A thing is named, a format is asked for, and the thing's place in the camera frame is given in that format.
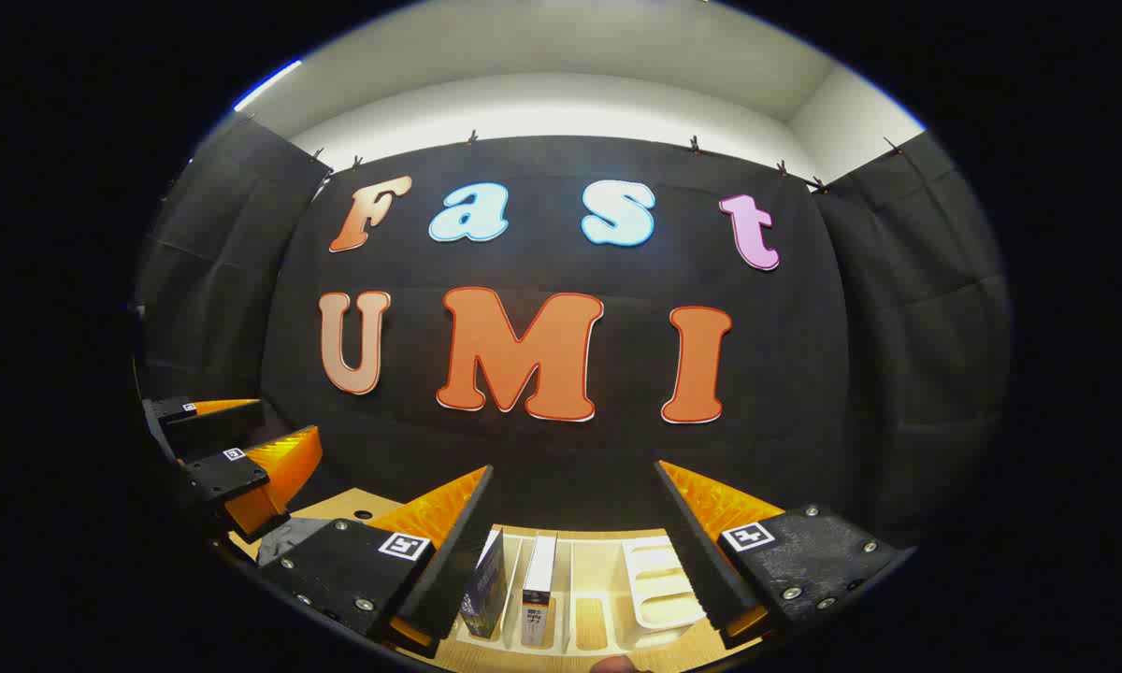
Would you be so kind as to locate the white bookshelf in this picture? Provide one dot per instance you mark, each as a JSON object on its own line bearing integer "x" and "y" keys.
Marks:
{"x": 659, "y": 589}

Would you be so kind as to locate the white portrait cover book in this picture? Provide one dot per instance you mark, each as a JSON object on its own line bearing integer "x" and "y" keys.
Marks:
{"x": 539, "y": 584}

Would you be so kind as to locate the grey schoolbag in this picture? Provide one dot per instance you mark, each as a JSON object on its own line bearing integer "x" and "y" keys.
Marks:
{"x": 285, "y": 540}

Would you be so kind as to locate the black backdrop cloth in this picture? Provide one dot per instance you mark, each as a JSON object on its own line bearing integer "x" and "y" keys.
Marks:
{"x": 542, "y": 449}

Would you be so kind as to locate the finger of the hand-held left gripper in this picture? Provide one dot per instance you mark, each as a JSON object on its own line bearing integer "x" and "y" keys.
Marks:
{"x": 224, "y": 477}
{"x": 215, "y": 425}

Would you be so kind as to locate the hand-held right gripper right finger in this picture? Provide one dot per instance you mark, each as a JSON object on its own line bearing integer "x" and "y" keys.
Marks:
{"x": 697, "y": 551}

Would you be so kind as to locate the blue book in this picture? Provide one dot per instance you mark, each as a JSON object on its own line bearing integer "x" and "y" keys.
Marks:
{"x": 486, "y": 589}

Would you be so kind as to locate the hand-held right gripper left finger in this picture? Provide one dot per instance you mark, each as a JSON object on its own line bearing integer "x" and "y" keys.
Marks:
{"x": 455, "y": 551}

